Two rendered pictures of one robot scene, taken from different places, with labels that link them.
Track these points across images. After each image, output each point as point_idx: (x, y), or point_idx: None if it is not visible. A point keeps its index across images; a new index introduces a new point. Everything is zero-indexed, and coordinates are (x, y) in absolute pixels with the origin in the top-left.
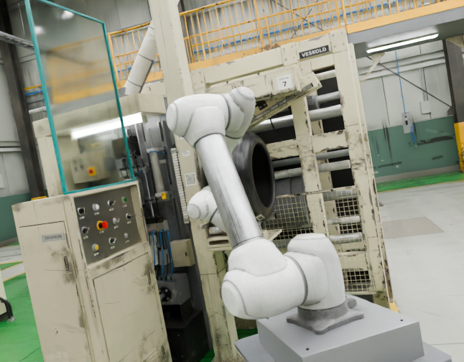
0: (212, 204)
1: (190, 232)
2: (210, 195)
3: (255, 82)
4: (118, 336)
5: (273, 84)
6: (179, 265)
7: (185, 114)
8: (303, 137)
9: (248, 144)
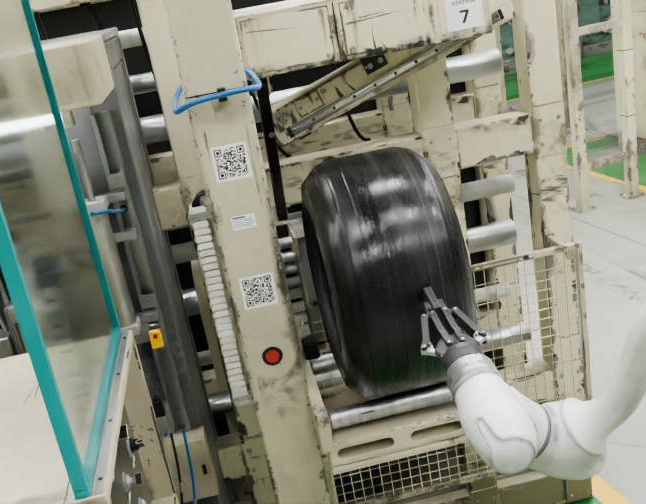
0: (540, 418)
1: (196, 406)
2: (514, 389)
3: (387, 8)
4: None
5: (434, 15)
6: (183, 500)
7: None
8: (440, 133)
9: (449, 195)
